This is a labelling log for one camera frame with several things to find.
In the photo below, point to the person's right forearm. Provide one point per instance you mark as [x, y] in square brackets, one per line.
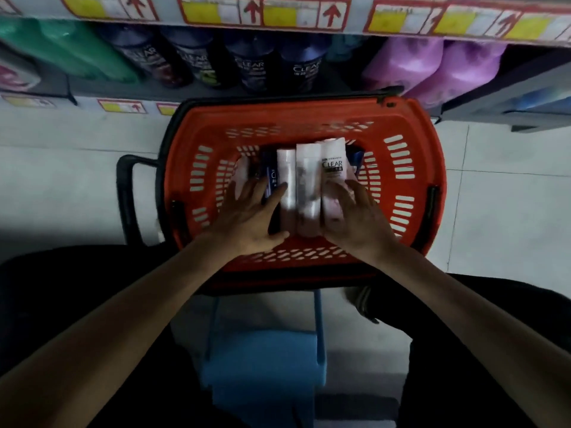
[482, 343]

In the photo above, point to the grey metal store shelving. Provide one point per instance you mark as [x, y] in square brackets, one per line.
[281, 15]

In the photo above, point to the person's right hand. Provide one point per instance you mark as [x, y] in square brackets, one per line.
[361, 227]

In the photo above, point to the small teal bottle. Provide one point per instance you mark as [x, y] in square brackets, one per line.
[348, 46]

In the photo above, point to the grey store shelf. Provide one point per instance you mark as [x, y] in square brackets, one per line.
[111, 89]

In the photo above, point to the person's left hand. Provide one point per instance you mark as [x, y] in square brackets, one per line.
[245, 227]

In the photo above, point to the orange shopping basket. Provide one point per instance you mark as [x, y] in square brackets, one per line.
[303, 115]

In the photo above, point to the grey end rack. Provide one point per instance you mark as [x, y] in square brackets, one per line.
[482, 106]

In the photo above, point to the white blue tube bottle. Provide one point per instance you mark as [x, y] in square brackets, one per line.
[540, 100]

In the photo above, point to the person's black trousers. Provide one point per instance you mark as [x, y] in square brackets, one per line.
[44, 298]

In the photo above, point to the navy round bottle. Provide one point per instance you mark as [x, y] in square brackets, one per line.
[305, 66]
[200, 62]
[147, 57]
[252, 66]

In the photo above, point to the purple pump bottle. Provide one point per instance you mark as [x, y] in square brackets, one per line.
[401, 62]
[459, 71]

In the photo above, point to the dark red-label shampoo bottle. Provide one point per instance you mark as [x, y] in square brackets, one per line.
[255, 167]

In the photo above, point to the blue plastic stool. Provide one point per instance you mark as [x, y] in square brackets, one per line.
[263, 365]

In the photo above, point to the person's right grey shoe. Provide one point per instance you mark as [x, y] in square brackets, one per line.
[359, 303]

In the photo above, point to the person's left forearm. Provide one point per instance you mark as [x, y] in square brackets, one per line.
[111, 343]

